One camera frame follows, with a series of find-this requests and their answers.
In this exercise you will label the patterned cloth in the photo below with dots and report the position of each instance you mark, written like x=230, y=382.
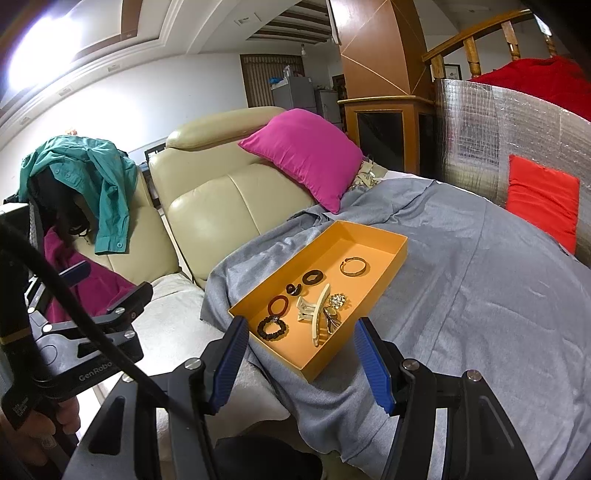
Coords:
x=369, y=174

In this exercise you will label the orange tray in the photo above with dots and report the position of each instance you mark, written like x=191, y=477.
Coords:
x=364, y=244

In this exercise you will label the person's left hand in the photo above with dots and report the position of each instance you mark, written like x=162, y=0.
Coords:
x=64, y=415

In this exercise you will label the magenta cloth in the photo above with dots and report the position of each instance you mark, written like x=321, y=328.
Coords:
x=97, y=286

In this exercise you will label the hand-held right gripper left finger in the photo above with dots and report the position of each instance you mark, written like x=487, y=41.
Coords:
x=228, y=364

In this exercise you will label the beige leather sofa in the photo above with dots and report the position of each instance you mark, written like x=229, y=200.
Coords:
x=207, y=207

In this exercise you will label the silver insulation panel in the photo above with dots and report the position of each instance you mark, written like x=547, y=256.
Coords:
x=475, y=138

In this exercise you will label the picture frame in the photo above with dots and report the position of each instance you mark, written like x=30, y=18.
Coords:
x=452, y=71

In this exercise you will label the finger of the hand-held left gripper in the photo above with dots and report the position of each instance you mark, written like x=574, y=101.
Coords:
x=131, y=297
x=74, y=273

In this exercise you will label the small black hair clip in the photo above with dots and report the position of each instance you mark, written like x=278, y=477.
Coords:
x=291, y=290

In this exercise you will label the grey cloth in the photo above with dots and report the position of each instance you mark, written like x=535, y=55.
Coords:
x=461, y=300

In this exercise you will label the red blanket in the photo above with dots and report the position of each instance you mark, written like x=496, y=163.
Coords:
x=540, y=83

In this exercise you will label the metal hair clip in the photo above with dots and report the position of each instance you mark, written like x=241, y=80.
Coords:
x=328, y=318

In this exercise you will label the teal shirt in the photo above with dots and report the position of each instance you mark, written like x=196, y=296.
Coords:
x=106, y=184

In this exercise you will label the wooden railing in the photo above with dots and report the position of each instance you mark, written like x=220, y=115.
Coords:
x=471, y=44

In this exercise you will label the black garment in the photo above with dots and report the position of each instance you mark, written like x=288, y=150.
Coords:
x=51, y=194

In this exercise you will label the red cloth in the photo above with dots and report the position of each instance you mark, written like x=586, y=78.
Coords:
x=542, y=198

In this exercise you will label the silver bangle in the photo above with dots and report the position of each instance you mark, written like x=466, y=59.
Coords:
x=353, y=273

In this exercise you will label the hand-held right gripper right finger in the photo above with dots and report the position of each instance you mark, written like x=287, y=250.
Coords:
x=374, y=364

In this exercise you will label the cream claw hair clip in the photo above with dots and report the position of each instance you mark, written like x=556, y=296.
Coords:
x=315, y=330

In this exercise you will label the wooden cabinet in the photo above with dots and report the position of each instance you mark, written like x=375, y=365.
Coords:
x=378, y=60

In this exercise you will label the grey refrigerator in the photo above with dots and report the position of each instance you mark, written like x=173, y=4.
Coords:
x=328, y=105
x=295, y=94

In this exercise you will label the gold pearl brooch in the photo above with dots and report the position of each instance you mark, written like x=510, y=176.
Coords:
x=339, y=301

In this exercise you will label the pink pillow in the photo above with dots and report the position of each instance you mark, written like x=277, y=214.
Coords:
x=304, y=152

